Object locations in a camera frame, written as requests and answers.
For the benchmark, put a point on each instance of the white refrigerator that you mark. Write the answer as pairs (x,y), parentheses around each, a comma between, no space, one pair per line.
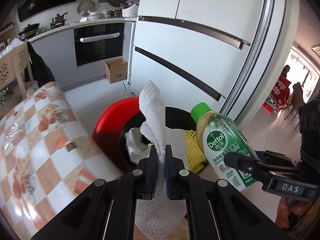
(200,30)

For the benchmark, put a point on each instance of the black built-in oven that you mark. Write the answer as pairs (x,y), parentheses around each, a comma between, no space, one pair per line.
(100,45)

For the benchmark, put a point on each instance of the red hanging banner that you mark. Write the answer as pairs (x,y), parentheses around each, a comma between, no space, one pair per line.
(283,90)

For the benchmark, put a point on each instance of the red plastic stool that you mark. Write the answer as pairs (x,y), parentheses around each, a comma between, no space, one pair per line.
(110,122)

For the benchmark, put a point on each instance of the cardboard box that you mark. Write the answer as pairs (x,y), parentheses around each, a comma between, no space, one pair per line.
(117,71)

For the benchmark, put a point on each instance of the green capped disinfectant bottle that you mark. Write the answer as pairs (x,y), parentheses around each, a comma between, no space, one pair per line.
(220,140)

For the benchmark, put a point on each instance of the person's right hand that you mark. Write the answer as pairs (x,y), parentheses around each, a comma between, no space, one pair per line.
(287,212)

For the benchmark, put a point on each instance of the dark dining chair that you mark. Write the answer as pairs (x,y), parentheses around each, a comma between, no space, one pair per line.
(297,97)

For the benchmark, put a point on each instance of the black jacket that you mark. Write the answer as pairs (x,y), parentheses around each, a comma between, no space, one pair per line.
(38,67)

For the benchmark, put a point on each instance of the black trash bin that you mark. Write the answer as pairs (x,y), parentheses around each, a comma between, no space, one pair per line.
(180,116)

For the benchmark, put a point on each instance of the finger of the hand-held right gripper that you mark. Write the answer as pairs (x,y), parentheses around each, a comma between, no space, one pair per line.
(242,161)
(275,158)

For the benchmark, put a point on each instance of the white rice cooker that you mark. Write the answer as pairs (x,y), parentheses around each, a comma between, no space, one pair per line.
(129,11)

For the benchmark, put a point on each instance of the small lidded pot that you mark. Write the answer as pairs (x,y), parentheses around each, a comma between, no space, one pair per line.
(106,13)
(116,12)

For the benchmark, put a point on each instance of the round metal strainer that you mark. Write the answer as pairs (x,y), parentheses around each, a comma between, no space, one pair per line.
(86,7)

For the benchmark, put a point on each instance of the white dimpled paper towel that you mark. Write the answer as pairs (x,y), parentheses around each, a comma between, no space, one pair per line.
(153,112)

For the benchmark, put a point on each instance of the white upright pole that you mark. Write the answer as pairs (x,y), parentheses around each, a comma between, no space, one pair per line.
(130,55)

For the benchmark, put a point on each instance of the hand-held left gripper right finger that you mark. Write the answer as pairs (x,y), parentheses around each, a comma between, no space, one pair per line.
(168,165)

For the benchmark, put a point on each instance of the black wok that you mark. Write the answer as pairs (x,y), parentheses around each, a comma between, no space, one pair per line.
(28,30)

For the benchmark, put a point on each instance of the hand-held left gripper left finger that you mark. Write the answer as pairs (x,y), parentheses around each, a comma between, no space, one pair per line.
(153,165)

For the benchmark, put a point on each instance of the wooden chair with cutout back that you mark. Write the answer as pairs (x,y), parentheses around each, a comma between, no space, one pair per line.
(15,65)

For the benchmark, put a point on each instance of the yellow foam fruit net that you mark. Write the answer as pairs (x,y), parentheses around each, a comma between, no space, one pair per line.
(192,152)

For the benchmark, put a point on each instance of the white crumpled tissue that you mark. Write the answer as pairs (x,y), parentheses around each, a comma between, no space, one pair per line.
(136,142)

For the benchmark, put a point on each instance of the white bowl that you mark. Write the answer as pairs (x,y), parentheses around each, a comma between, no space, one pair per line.
(94,15)

